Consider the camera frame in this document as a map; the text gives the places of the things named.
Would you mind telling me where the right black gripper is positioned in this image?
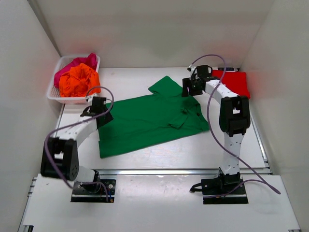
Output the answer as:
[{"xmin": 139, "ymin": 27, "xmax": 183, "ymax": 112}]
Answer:
[{"xmin": 183, "ymin": 77, "xmax": 202, "ymax": 98}]

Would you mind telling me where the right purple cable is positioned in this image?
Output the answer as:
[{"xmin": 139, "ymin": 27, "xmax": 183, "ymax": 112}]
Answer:
[{"xmin": 187, "ymin": 53, "xmax": 281, "ymax": 199}]

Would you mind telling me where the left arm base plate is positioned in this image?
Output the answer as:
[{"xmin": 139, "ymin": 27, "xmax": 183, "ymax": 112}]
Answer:
[{"xmin": 70, "ymin": 175, "xmax": 116, "ymax": 203}]

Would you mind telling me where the purple cable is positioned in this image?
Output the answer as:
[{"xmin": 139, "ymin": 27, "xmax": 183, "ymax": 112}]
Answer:
[
  {"xmin": 43, "ymin": 86, "xmax": 115, "ymax": 202},
  {"xmin": 187, "ymin": 53, "xmax": 281, "ymax": 199}
]

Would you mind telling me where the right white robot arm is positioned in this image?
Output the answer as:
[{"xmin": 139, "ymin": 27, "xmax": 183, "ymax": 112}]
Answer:
[{"xmin": 182, "ymin": 65, "xmax": 251, "ymax": 194}]

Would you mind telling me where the white plastic basket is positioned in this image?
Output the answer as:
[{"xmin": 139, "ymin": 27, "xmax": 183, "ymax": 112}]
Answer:
[{"xmin": 47, "ymin": 69, "xmax": 99, "ymax": 104}]

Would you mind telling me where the folded red t shirt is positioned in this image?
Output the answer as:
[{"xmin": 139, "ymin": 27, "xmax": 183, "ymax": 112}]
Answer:
[{"xmin": 221, "ymin": 72, "xmax": 251, "ymax": 99}]

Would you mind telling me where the orange t shirt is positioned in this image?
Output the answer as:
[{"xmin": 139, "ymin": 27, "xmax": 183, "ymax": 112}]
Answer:
[{"xmin": 59, "ymin": 63, "xmax": 100, "ymax": 97}]

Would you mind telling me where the pink t shirt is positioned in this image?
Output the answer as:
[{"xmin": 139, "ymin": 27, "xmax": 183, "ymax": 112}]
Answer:
[{"xmin": 54, "ymin": 53, "xmax": 100, "ymax": 88}]

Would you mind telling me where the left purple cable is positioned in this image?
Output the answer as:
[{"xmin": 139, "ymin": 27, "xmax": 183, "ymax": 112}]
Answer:
[{"xmin": 43, "ymin": 86, "xmax": 115, "ymax": 202}]

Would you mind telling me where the green t shirt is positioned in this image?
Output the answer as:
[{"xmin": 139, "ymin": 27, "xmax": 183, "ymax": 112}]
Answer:
[{"xmin": 98, "ymin": 76, "xmax": 209, "ymax": 159}]

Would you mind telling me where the aluminium rail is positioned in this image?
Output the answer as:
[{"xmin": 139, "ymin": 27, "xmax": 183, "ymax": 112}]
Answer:
[{"xmin": 98, "ymin": 169, "xmax": 218, "ymax": 175}]

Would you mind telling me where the small black device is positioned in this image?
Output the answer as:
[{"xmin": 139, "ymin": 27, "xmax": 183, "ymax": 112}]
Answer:
[{"xmin": 217, "ymin": 67, "xmax": 236, "ymax": 72}]

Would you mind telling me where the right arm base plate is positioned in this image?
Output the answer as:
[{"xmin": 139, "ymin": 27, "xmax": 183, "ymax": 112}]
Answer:
[{"xmin": 189, "ymin": 178, "xmax": 249, "ymax": 205}]

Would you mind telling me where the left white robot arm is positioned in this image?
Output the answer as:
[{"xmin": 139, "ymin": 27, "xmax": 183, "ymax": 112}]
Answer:
[{"xmin": 41, "ymin": 94, "xmax": 113, "ymax": 192}]

